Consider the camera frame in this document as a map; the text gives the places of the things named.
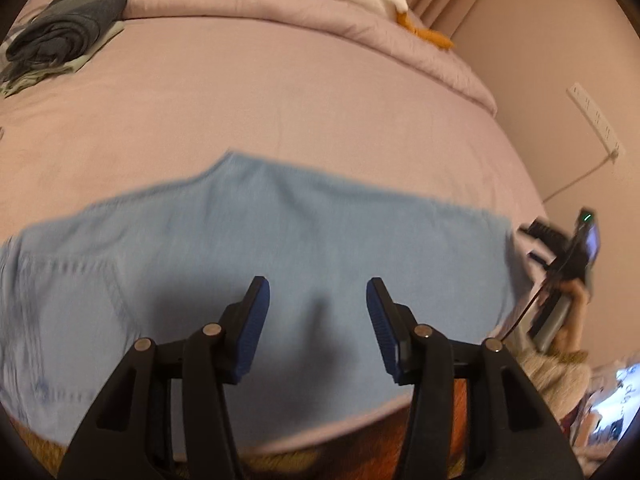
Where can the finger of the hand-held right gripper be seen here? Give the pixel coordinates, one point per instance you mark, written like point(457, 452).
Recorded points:
point(542, 232)
point(542, 260)

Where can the colourful printed cloth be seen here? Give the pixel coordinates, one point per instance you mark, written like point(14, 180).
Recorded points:
point(612, 405)

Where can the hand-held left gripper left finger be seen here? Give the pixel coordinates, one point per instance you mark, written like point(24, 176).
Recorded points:
point(252, 330)

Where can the person's right forearm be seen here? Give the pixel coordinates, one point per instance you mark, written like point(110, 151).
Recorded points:
point(550, 375)

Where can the light blue denim pants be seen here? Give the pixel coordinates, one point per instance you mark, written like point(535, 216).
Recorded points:
point(250, 220)

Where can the mauve quilt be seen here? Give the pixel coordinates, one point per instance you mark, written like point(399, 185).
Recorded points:
point(300, 25)

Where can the folded dark jeans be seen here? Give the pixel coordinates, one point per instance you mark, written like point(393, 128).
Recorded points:
point(65, 25)

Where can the brown patterned rug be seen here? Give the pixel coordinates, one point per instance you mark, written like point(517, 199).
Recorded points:
point(385, 440)

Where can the white power strip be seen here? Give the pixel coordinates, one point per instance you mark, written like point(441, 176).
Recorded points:
point(595, 120)

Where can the folded light green cloth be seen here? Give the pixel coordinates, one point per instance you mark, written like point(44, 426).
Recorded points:
point(80, 62)

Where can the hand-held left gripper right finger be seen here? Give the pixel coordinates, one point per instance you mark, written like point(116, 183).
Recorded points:
point(384, 330)

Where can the person's right hand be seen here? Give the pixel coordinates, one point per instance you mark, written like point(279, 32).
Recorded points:
point(576, 297)

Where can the bed with pink sheet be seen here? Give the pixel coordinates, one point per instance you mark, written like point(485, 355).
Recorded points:
point(250, 110)

